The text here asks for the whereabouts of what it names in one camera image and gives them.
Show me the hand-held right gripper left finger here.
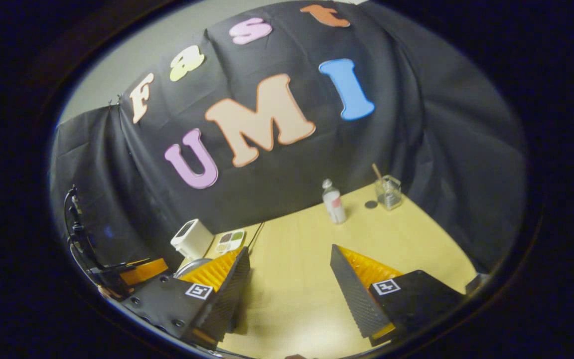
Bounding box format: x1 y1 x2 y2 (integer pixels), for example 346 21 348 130
120 246 251 350

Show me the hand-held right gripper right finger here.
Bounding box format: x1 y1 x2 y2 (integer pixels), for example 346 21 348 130
330 244 467 347

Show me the stainless steel pot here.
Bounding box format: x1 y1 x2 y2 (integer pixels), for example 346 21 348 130
173 257 213 279

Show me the white divided dish of beans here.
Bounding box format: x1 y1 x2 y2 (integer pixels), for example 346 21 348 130
215 229 246 255

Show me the white toaster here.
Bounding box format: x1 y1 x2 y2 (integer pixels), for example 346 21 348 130
170 218 215 260

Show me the small clear plastic bottle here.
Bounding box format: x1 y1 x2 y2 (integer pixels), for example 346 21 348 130
322 179 347 225

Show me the clear glass cup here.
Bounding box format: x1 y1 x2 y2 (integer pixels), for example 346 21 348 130
375 175 403 210

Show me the black backdrop cloth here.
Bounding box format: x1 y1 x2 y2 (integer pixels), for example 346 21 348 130
49 0 528 274

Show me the black power cable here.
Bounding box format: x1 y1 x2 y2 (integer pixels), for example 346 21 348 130
247 222 265 250

